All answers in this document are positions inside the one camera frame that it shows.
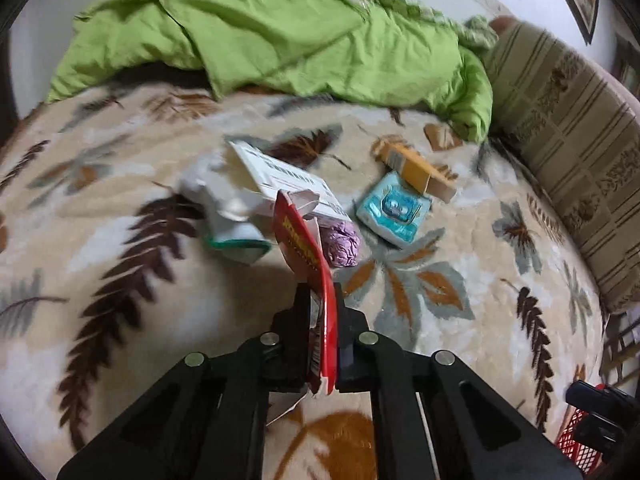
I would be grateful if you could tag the red mesh trash basket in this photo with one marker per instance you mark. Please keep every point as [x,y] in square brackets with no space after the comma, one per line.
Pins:
[577,440]

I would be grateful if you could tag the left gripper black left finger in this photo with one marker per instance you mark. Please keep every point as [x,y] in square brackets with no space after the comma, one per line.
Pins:
[289,361]

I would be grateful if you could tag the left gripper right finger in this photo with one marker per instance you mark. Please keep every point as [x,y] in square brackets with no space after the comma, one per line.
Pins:
[352,373]

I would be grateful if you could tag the leaf pattern bed blanket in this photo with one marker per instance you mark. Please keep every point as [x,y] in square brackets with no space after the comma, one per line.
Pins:
[106,281]

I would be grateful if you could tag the long white medicine box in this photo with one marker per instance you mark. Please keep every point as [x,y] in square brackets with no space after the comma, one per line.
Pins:
[271,176]

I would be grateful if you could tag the striped brown headboard cushion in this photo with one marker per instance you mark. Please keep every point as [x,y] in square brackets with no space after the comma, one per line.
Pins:
[576,128]

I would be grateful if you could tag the white knit glove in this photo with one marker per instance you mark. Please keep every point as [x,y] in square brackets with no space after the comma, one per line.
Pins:
[228,214]

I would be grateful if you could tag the teal tissue packet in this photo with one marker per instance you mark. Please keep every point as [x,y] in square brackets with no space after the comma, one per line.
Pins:
[393,210]

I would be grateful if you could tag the brown cardboard box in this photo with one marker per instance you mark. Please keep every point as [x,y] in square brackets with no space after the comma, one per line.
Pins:
[414,169]

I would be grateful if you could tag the green duvet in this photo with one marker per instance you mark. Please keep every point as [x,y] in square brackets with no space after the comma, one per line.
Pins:
[387,53]

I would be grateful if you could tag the red box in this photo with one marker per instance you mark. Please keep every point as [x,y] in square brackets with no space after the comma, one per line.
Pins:
[298,235]

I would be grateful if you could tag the purple wrapper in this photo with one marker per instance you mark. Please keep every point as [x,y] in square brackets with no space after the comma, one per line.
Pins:
[340,244]

